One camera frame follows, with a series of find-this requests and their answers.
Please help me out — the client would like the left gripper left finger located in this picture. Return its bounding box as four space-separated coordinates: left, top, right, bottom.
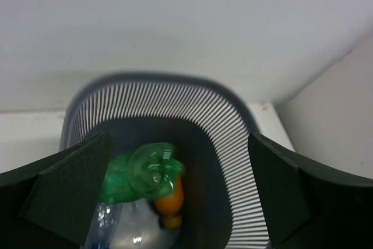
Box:
1 133 112 248

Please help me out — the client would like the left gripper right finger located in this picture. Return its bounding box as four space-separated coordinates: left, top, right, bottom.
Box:
248 134 372 248

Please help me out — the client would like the small blue cap bottle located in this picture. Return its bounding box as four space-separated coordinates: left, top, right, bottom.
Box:
82 199 180 248

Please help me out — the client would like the green plastic bottle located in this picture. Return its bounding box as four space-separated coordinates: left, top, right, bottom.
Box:
98 142 185 204

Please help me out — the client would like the orange juice bottle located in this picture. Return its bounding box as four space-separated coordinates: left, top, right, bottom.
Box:
154 176 184 229

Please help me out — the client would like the grey mesh waste bin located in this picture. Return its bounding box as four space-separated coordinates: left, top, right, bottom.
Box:
60 72 269 248

